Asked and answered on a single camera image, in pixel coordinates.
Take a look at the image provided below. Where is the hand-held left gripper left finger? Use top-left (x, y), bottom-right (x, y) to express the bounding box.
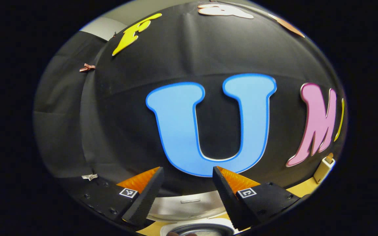
top-left (74, 166), bottom-right (165, 228)

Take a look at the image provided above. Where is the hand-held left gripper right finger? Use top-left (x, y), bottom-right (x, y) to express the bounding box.
top-left (213, 166), bottom-right (303, 230)

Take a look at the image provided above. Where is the white rice cooker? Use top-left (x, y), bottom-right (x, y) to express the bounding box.
top-left (136, 191), bottom-right (237, 236)

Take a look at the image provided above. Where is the black backdrop cloth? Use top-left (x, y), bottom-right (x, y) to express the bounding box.
top-left (33, 2), bottom-right (347, 200)

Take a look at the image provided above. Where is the white toaster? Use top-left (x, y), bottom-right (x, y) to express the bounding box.
top-left (313, 157), bottom-right (336, 184)

